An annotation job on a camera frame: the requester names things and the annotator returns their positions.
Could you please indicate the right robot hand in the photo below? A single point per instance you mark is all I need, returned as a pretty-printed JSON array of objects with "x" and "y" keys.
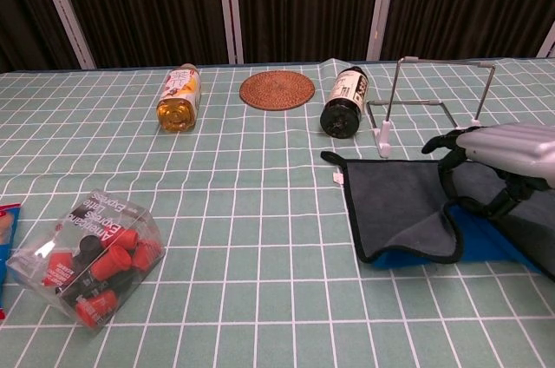
[{"x": 507, "y": 144}]

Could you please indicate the dark blue cloth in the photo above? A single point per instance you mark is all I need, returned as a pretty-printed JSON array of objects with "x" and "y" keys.
[{"x": 390, "y": 199}]

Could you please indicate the dark brown labelled bottle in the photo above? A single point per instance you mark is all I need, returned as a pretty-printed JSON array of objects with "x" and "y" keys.
[{"x": 344, "y": 103}]

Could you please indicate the yellow tea bottle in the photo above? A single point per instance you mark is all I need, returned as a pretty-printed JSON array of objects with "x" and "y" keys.
[{"x": 180, "y": 99}]

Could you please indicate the round woven coaster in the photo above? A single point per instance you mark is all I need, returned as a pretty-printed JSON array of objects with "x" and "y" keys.
[{"x": 277, "y": 90}]

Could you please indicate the green grid tablecloth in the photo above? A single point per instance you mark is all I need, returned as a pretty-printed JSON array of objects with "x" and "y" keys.
[{"x": 260, "y": 212}]

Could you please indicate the red black snack packet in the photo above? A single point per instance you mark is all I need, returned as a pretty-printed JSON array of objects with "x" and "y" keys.
[{"x": 91, "y": 259}]

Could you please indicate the blue snack bag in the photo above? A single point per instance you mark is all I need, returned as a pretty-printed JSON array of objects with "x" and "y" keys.
[{"x": 6, "y": 246}]

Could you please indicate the white partition post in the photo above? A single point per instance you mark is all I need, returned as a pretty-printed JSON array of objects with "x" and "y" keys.
[
  {"x": 548, "y": 44},
  {"x": 229, "y": 8},
  {"x": 381, "y": 8},
  {"x": 63, "y": 8}
]

